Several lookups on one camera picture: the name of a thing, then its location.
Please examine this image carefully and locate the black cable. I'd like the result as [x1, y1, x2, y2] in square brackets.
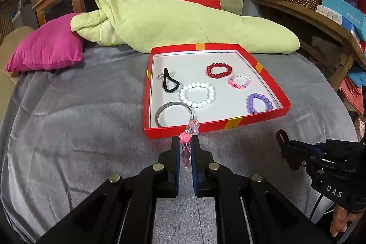
[314, 195, 336, 223]

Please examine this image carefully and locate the dark red ring bangle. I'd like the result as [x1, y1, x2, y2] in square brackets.
[276, 129, 299, 171]

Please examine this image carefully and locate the person's right hand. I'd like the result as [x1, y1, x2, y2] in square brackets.
[330, 203, 366, 238]

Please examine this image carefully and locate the magenta pillow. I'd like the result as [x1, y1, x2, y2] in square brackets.
[4, 13, 85, 72]

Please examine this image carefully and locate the light green quilt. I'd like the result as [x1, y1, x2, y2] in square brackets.
[70, 0, 301, 55]

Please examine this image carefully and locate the purple bead bracelet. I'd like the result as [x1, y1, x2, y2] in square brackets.
[246, 92, 274, 115]

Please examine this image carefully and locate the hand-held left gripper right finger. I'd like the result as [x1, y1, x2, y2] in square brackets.
[191, 135, 334, 244]

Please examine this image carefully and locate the silver metal bangle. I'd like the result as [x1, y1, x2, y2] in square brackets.
[156, 101, 195, 128]

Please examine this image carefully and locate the blue box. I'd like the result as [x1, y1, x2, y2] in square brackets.
[321, 0, 366, 25]

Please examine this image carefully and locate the pink clear bead bracelet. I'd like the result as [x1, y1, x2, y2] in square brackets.
[228, 74, 254, 90]

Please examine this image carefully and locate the white patterned box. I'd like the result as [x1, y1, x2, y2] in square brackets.
[316, 4, 344, 25]

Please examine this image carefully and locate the red bead bracelet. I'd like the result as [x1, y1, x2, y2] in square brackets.
[206, 62, 233, 80]

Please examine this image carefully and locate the red folded cloth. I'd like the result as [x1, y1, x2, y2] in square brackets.
[340, 75, 366, 115]

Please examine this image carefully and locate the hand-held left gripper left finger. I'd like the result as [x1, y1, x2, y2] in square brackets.
[37, 137, 180, 244]

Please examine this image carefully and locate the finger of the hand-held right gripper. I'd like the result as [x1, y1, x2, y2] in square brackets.
[281, 147, 316, 174]
[288, 140, 327, 157]

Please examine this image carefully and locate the pink white bead bracelet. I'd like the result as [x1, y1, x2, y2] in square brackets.
[178, 118, 200, 169]

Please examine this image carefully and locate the black hair tie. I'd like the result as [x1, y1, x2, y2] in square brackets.
[156, 67, 180, 94]

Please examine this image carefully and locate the red cardboard box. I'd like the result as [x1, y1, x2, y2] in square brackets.
[144, 43, 292, 142]

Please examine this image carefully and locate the wooden shelf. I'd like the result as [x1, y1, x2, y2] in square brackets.
[247, 0, 366, 94]

